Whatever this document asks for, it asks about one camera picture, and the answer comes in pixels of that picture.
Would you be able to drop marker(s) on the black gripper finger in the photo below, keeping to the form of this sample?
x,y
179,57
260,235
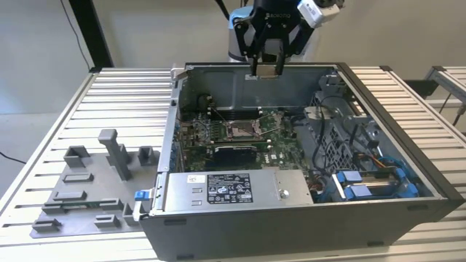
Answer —
x,y
281,60
259,43

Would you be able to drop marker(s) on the silver square CPU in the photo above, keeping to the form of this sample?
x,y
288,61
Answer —
x,y
267,71

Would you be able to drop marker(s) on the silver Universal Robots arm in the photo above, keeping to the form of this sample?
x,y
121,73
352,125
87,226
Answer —
x,y
237,13

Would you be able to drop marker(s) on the black RAM slot row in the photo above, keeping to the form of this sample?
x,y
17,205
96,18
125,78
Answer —
x,y
240,140
236,110

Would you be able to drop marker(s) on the CPU socket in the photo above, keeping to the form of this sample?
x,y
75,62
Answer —
x,y
240,132

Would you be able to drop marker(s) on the thin metal locking lever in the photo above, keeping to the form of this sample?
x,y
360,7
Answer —
x,y
220,114

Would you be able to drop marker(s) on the metal drive cage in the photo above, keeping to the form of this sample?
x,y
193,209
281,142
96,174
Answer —
x,y
335,142

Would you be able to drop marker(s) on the green motherboard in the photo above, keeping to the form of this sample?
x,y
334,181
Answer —
x,y
283,152

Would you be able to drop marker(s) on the black expansion card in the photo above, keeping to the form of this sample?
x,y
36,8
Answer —
x,y
233,155

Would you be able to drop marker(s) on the blue disk carrier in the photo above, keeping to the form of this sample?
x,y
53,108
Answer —
x,y
348,177
358,191

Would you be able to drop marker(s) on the grey power supply unit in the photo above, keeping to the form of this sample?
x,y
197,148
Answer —
x,y
181,196

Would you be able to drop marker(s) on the blue case latch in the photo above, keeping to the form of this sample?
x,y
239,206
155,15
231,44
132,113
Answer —
x,y
141,196

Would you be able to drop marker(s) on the black open PC case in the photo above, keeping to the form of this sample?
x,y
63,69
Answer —
x,y
255,237

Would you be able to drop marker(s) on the grey plastic parts rack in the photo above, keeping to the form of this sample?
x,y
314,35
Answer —
x,y
91,191

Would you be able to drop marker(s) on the green RAM stick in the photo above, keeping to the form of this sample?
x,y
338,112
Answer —
x,y
83,204

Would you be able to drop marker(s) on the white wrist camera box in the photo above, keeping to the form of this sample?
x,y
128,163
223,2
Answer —
x,y
308,13

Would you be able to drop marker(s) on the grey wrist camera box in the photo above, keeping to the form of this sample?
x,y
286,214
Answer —
x,y
331,6

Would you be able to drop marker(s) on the black frame post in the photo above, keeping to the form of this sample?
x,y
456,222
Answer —
x,y
95,41

